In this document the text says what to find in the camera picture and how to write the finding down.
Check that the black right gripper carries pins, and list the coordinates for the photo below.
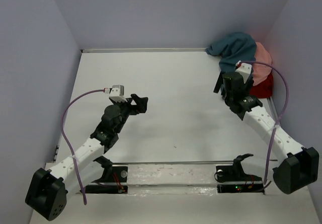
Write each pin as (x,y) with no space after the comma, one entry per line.
(220,82)

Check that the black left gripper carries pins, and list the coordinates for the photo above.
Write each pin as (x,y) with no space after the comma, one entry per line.
(141,106)

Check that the teal blue t shirt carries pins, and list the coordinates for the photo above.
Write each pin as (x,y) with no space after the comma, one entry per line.
(233,48)

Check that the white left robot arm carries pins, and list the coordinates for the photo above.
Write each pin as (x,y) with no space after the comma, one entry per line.
(50,189)

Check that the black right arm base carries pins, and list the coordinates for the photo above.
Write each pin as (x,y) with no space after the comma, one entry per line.
(243,175)

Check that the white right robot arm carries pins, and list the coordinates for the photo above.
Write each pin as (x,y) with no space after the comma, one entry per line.
(295,166)

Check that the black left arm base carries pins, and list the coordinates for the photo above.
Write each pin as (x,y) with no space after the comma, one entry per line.
(102,177)

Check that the red t shirt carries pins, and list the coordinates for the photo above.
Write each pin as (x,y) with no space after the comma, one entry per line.
(263,89)

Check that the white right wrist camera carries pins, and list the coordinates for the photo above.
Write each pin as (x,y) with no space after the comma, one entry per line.
(244,69)

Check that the metal right side rail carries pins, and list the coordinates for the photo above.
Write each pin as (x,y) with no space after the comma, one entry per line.
(272,108)

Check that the metal back table rail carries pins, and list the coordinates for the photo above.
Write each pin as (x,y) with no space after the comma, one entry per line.
(129,50)

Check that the metal table rail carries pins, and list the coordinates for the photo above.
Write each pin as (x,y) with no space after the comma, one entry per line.
(129,50)
(174,163)

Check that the metal front table rail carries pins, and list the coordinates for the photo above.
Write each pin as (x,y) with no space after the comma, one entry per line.
(174,163)

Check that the metal left side rail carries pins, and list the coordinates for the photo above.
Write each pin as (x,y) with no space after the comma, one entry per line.
(56,150)

